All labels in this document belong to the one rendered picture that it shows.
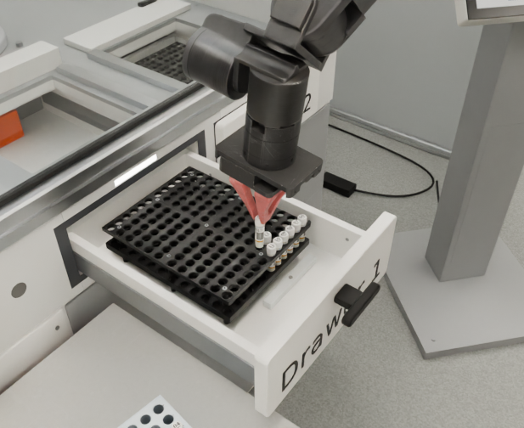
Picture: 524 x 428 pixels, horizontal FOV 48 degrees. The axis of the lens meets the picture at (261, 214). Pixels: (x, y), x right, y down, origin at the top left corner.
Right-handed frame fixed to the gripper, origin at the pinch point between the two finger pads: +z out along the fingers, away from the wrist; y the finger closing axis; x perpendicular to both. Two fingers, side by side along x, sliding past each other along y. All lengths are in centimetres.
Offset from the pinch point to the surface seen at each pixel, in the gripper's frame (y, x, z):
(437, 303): -15, -86, 94
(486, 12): 1, -78, 2
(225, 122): 20.9, -19.6, 7.9
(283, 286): -3.4, -2.2, 13.0
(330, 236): -4.2, -12.5, 11.1
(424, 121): 29, -167, 91
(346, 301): -13.0, 0.1, 5.6
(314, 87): 20, -46, 13
